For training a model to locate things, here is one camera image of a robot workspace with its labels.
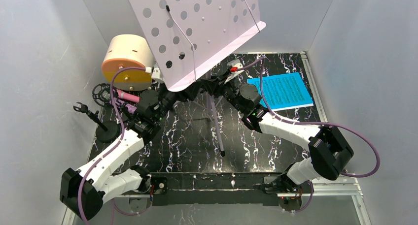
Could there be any pink microphone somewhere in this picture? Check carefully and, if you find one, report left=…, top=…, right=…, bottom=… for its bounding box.
left=116, top=89, right=140, bottom=103

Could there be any blue sheet music page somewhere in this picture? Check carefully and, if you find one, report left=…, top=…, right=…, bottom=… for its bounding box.
left=247, top=72, right=313, bottom=107

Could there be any purple tripod music stand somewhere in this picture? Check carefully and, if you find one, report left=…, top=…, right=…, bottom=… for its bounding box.
left=122, top=0, right=267, bottom=158

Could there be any black round-base desktop mic stand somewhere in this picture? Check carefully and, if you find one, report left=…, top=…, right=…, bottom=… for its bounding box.
left=73, top=102, right=120, bottom=143

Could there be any white sheet music book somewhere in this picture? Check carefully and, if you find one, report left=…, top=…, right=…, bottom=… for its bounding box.
left=270, top=103, right=314, bottom=111

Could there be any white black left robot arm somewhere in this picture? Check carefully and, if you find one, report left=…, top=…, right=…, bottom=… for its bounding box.
left=59, top=82, right=202, bottom=221

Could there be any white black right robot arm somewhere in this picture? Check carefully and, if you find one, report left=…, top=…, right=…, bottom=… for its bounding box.
left=201, top=78, right=354, bottom=194

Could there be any beige orange drawer cabinet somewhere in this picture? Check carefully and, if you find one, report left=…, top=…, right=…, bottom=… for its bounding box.
left=101, top=34, right=155, bottom=91

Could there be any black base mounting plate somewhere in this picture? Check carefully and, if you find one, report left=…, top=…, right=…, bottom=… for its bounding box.
left=143, top=172, right=314, bottom=207

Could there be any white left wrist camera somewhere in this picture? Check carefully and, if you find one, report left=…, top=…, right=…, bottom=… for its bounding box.
left=145, top=66, right=164, bottom=83

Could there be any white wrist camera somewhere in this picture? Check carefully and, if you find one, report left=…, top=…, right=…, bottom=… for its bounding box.
left=145, top=66, right=164, bottom=83
left=224, top=59, right=244, bottom=84

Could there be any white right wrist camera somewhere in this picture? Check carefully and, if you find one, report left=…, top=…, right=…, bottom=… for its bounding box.
left=224, top=59, right=244, bottom=84

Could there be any aluminium frame rail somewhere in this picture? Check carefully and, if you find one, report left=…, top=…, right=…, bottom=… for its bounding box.
left=300, top=50, right=373, bottom=225

